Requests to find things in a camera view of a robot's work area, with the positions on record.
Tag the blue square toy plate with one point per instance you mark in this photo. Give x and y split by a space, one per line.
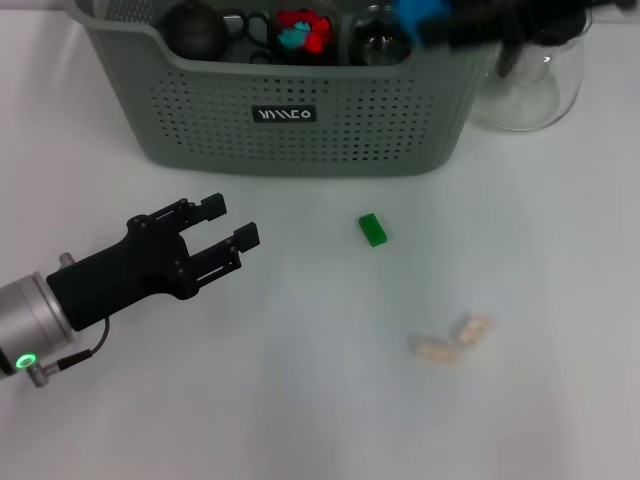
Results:
415 17

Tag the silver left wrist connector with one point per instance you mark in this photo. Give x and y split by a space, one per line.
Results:
66 259

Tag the red sloped toy brick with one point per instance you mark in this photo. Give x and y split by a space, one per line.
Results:
316 46

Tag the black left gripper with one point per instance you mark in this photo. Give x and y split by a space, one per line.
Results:
122 280

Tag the dark clay teapot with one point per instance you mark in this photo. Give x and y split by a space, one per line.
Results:
192 32

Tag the teal square toy plate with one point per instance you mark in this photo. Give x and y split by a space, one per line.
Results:
290 37

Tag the green rectangular toy brick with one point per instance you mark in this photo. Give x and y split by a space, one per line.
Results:
373 230

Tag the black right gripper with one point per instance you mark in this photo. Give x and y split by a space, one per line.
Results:
500 22

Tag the dark red curved toy brick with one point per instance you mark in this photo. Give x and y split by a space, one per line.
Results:
289 20

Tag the grey-green perforated storage bin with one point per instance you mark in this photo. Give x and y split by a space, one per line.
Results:
325 125

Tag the small red toy brick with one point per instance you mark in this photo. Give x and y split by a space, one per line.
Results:
324 24

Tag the cream toy brick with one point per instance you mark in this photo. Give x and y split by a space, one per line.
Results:
472 330
434 350

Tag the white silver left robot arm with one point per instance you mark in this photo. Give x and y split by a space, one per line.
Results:
27 322

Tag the glass carafe with black lid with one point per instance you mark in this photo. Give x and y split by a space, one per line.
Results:
530 100

